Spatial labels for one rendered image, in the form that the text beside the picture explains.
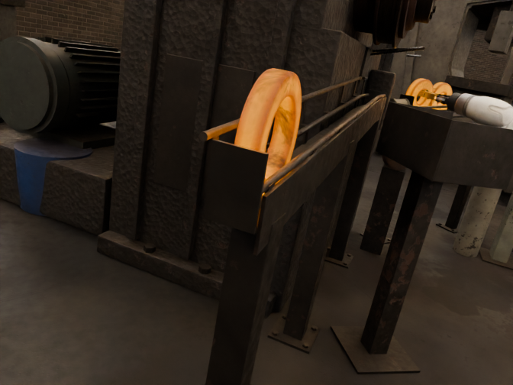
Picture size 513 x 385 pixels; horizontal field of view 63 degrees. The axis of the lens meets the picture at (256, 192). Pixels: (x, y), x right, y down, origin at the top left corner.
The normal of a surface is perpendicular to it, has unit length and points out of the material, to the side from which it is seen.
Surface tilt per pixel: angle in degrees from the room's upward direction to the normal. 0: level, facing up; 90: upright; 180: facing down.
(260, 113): 65
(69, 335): 0
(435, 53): 90
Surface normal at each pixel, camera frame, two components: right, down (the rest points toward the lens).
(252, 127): -0.29, 0.00
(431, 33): -0.58, 0.16
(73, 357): 0.17, -0.94
